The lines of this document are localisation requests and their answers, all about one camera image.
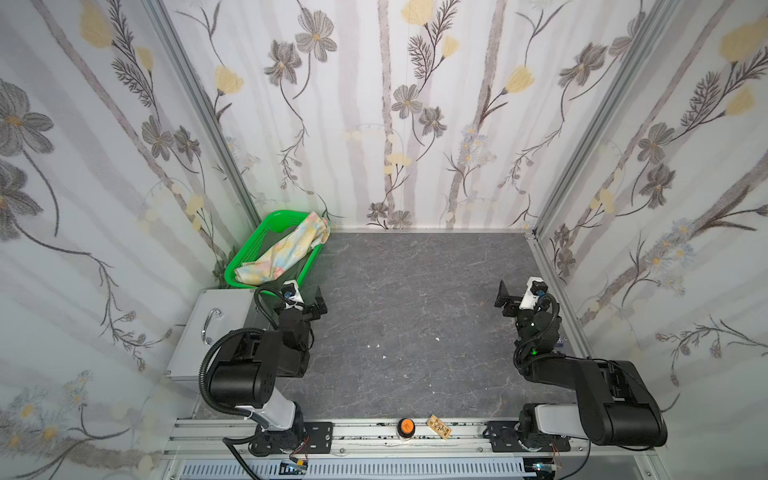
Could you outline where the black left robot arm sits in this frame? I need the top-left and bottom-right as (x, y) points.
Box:
(198, 282), (328, 456)

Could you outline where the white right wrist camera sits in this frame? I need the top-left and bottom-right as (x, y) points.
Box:
(520, 277), (549, 310)

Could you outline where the small wooden tag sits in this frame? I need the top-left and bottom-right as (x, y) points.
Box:
(426, 415), (452, 440)

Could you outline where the white slotted cable duct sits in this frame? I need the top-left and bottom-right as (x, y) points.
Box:
(178, 458), (536, 480)

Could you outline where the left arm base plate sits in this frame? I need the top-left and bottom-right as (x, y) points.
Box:
(248, 422), (334, 457)

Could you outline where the green plastic basket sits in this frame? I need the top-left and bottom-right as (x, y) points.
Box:
(223, 209), (330, 290)

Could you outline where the grey metal box with handle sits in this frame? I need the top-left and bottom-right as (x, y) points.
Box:
(166, 289), (271, 389)

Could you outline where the orange emergency stop button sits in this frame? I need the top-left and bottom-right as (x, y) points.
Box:
(396, 418), (416, 439)

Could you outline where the pastel floral skirt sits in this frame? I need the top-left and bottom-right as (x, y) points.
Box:
(234, 211), (331, 287)

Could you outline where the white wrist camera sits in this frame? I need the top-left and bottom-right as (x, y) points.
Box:
(520, 277), (549, 310)
(280, 280), (302, 306)

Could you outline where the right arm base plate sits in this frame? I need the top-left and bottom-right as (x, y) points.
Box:
(482, 421), (571, 453)

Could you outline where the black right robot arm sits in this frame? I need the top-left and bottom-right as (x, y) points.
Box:
(494, 277), (668, 451)

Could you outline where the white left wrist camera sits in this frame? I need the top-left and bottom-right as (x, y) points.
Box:
(280, 280), (302, 306)

